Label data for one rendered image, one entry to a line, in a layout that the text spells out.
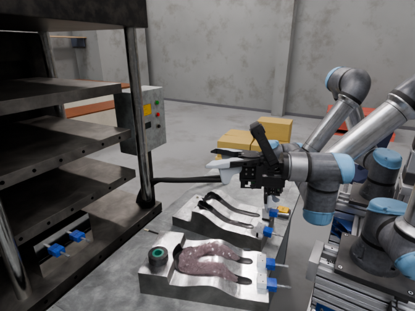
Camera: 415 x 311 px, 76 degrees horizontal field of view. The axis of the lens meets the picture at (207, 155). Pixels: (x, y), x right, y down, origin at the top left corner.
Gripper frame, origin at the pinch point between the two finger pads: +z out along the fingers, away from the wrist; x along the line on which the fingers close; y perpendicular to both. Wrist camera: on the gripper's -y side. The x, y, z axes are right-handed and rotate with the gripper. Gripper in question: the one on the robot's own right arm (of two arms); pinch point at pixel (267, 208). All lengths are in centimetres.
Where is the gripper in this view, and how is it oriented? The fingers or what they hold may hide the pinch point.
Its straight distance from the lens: 142.8
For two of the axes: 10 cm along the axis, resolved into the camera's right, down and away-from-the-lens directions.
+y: 8.8, 0.4, -4.7
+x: 4.6, -2.0, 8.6
